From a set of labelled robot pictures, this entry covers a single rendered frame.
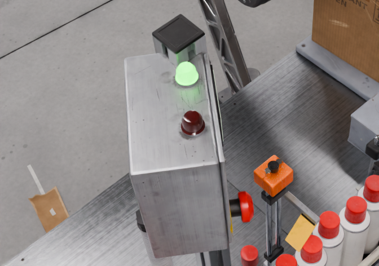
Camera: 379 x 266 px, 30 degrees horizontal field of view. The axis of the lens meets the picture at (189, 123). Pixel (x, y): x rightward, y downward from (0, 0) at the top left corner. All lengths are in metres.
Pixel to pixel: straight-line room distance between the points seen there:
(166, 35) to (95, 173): 1.77
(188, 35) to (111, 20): 2.26
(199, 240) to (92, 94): 1.97
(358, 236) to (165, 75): 0.52
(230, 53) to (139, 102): 1.26
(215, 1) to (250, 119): 0.50
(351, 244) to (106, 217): 0.52
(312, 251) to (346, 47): 0.64
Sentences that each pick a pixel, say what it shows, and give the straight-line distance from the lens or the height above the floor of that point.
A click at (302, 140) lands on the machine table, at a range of 1.54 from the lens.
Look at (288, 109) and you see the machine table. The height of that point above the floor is 0.83.
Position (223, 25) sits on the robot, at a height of 0.67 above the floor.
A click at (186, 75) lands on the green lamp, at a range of 0.78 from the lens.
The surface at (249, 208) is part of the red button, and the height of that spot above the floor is 1.34.
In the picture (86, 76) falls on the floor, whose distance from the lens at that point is 2.86.
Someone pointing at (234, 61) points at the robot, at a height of 0.57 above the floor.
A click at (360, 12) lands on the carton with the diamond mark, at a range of 1.53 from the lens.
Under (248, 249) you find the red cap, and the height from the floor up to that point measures 0.86.
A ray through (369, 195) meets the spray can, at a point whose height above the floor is 1.07.
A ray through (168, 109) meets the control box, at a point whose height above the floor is 1.47.
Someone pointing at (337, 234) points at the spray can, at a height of 1.05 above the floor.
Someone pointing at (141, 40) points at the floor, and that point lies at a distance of 2.95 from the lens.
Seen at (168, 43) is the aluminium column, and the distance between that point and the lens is 0.81.
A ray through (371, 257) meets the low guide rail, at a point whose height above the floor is 0.91.
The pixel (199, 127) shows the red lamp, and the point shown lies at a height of 1.49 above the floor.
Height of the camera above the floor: 2.07
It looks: 52 degrees down
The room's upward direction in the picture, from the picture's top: 9 degrees counter-clockwise
